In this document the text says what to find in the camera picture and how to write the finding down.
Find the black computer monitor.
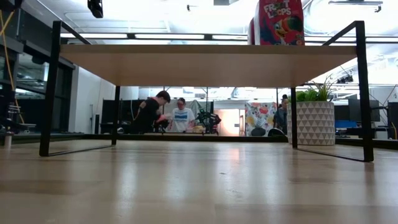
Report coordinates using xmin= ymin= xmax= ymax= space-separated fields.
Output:
xmin=387 ymin=101 xmax=398 ymax=127
xmin=348 ymin=98 xmax=381 ymax=123

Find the ceiling light track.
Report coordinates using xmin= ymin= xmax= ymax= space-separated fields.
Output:
xmin=328 ymin=0 xmax=384 ymax=13

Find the succulent in triangle-patterned white pot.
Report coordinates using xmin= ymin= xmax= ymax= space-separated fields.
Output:
xmin=285 ymin=75 xmax=336 ymax=146

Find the white floral print cloth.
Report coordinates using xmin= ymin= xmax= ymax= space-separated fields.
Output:
xmin=244 ymin=101 xmax=277 ymax=137

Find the wooden shelf with black frame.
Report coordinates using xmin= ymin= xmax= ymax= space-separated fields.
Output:
xmin=39 ymin=20 xmax=375 ymax=162

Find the black partition panel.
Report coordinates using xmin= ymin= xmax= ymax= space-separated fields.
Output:
xmin=101 ymin=99 xmax=155 ymax=134

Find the black aluminium rig frame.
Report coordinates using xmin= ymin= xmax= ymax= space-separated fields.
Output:
xmin=0 ymin=133 xmax=398 ymax=147

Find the blue bin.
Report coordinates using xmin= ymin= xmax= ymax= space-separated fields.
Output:
xmin=335 ymin=120 xmax=358 ymax=129

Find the grey curtain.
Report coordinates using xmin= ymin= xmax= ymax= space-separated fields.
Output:
xmin=163 ymin=99 xmax=214 ymax=124

